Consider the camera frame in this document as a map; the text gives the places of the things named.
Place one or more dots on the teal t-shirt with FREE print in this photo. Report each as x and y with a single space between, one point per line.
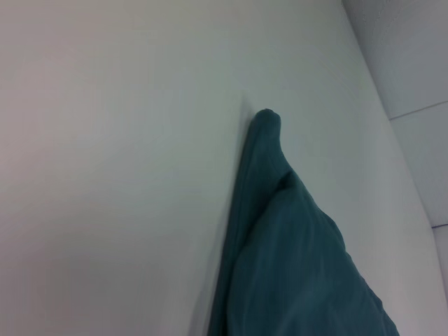
290 262

